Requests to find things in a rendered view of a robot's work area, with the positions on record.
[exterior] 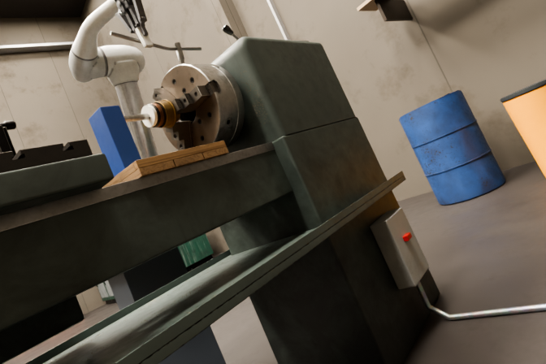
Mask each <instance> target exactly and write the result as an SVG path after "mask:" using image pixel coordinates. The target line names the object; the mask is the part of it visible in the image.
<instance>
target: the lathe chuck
mask: <svg viewBox="0 0 546 364"><path fill-rule="evenodd" d="M212 81H214V82H215V83H216V85H217V87H218V89H219V93H218V92H214V93H213V94H212V95H211V96H210V97H208V98H207V99H206V100H205V101H204V102H203V103H202V104H201V105H200V106H199V107H198V108H197V109H196V110H195V111H193V112H186V113H180V119H179V120H178V121H181V120H194V121H193V123H192V131H193V146H194V147H197V146H200V145H207V144H210V143H215V142H218V141H224V142H225V144H226V145H227V144H228V143H229V142H230V140H231V139H232V137H233V135H234V133H235V131H236V126H237V120H238V107H237V101H236V95H235V93H234V90H233V88H232V86H231V84H230V82H229V80H228V79H227V77H226V76H225V75H224V74H223V73H222V72H221V71H220V70H219V69H217V68H216V67H213V66H211V65H208V64H180V65H177V66H175V67H173V68H172V69H171V70H170V71H169V72H168V73H167V74H166V75H165V76H164V78H163V80H162V83H161V86H162V87H163V88H164V89H166V90H167V91H168V92H170V93H171V94H172V95H174V96H175V97H176V98H181V97H182V96H183V95H184V94H185V93H190V92H191V91H192V90H193V89H194V88H195V87H196V86H197V85H207V84H208V83H211V82H212ZM228 117H230V118H231V119H232V123H231V125H230V126H229V127H226V126H225V121H226V119H227V118H228ZM162 129H163V131H164V133H165V135H166V137H167V139H168V140H169V141H170V142H171V144H172V145H173V146H174V147H175V148H176V149H178V148H177V141H173V140H172V139H171V133H170V132H166V128H162Z"/></svg>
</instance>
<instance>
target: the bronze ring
mask: <svg viewBox="0 0 546 364"><path fill-rule="evenodd" d="M148 105H151V106H153V107H154V109H155V110H156V111H157V115H158V121H157V123H156V125H155V126H153V127H152V128H172V127H173V126H174V125H175V123H176V122H177V121H178V120H179V119H180V113H179V114H176V109H175V107H174V105H173V103H172V102H171V101H169V100H167V99H165V100H162V101H160V102H155V103H151V104H148ZM148 105H147V106H148Z"/></svg>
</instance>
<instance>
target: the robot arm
mask: <svg viewBox="0 0 546 364"><path fill-rule="evenodd" d="M115 16H116V17H118V18H119V19H120V20H121V21H122V23H123V25H124V26H125V27H126V29H127V30H128V31H129V32H130V33H135V34H136V35H137V37H138V39H140V40H141V43H142V45H143V46H144V48H152V47H153V46H154V45H153V43H152V41H151V40H150V37H149V34H148V31H147V30H146V28H145V22H146V21H147V19H146V15H145V10H144V7H143V5H142V1H141V0H107V1H106V2H104V3H103V4H102V5H101V6H100V7H99V8H98V9H96V10H95V11H94V12H93V13H92V14H91V15H89V17H88V18H87V19H86V20H85V21H84V23H83V24H82V25H81V27H80V30H79V32H78V34H77V36H76V39H75V41H74V43H73V45H72V48H71V51H70V54H69V68H70V71H71V73H72V75H73V77H74V78H75V79H76V80H77V81H79V82H82V83H85V82H89V81H91V80H92V79H96V78H101V77H107V79H108V80H109V81H110V82H111V84H112V85H113V86H115V89H116V92H117V94H118V98H119V102H120V105H121V108H122V111H123V116H126V115H139V114H141V110H142V108H143V106H144V102H143V100H142V97H141V92H140V90H139V86H138V84H137V82H138V81H139V74H140V72H142V71H143V69H144V67H145V58H144V55H143V54H142V52H141V51H140V50H138V49H137V48H135V47H132V46H129V45H104V46H101V47H98V34H99V32H100V30H101V29H102V28H103V27H104V26H105V25H106V24H107V23H108V22H109V21H110V20H112V19H113V18H114V17H115ZM141 17H143V18H141ZM127 125H128V128H129V130H130V133H131V134H132V138H133V140H134V142H135V144H136V147H137V149H138V152H139V154H140V156H141V159H143V158H150V157H153V156H158V151H157V148H156V145H155V142H154V137H153V134H152V131H151V128H150V127H147V126H145V125H144V123H143V121H142V120H141V121H134V122H128V123H127Z"/></svg>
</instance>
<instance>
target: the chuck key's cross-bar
mask: <svg viewBox="0 0 546 364"><path fill-rule="evenodd" d="M110 35H111V36H114V37H119V38H123V39H126V40H129V41H134V42H137V43H141V40H140V39H137V38H134V37H129V36H126V35H123V34H119V33H117V32H110ZM141 44H142V43H141ZM153 45H154V46H153V47H155V48H159V49H162V50H177V47H166V46H163V45H158V44H154V43H153ZM181 48H182V50H202V48H201V47H181Z"/></svg>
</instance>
